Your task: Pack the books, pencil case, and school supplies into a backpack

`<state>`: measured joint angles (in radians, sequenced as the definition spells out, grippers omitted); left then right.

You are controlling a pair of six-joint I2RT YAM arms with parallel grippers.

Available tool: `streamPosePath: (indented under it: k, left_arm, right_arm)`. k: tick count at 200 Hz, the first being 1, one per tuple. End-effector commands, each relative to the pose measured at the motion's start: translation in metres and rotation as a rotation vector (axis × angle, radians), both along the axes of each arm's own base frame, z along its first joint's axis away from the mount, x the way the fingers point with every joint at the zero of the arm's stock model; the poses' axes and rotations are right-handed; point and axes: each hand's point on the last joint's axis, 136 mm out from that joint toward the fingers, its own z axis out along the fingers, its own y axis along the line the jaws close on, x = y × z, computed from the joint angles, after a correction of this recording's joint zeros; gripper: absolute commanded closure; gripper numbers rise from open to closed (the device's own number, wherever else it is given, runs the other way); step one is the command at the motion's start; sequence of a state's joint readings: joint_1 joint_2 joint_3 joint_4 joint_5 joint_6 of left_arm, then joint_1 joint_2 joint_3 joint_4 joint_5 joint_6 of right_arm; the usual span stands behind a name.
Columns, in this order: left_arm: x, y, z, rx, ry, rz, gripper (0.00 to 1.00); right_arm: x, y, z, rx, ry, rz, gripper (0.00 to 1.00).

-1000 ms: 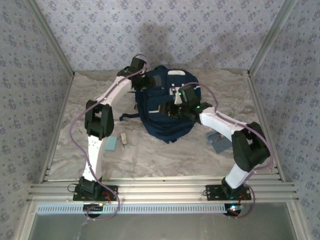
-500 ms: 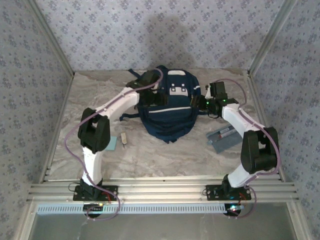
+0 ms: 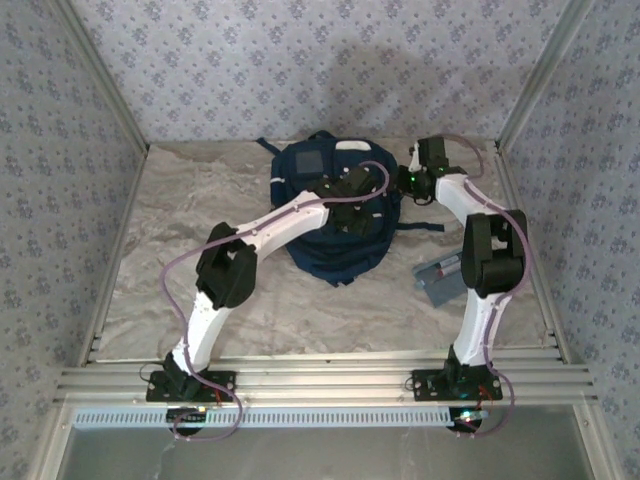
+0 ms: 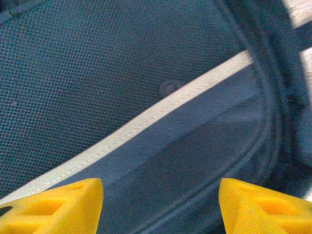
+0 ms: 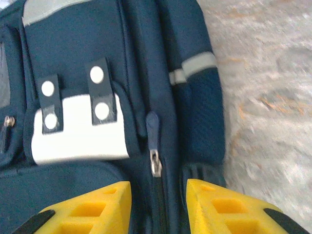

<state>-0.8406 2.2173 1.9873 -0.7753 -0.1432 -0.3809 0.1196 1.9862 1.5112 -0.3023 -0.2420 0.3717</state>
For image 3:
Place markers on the aluminium frame rail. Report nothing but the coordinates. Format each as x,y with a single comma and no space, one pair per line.
325,380

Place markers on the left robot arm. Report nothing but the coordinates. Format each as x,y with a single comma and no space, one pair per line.
210,320

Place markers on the grey mesh pencil case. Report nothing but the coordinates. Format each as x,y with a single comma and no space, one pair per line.
440,292

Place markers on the aluminium table side rail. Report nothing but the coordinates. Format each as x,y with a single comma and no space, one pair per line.
116,250
534,250

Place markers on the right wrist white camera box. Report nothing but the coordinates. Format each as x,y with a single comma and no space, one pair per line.
414,159

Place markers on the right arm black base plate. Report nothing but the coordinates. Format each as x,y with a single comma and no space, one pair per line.
430,385

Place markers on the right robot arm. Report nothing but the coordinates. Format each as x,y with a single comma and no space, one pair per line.
480,325

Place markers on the grey metal panel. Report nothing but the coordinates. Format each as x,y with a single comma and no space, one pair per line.
325,455

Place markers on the aluminium corner post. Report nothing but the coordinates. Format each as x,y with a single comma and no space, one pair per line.
102,75
541,75

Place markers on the navy blue backpack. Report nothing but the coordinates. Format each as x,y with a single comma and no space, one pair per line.
310,165

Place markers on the red white marker pen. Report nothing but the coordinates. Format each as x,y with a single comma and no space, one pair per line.
446,266

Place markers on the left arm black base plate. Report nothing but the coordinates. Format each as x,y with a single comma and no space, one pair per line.
220,387

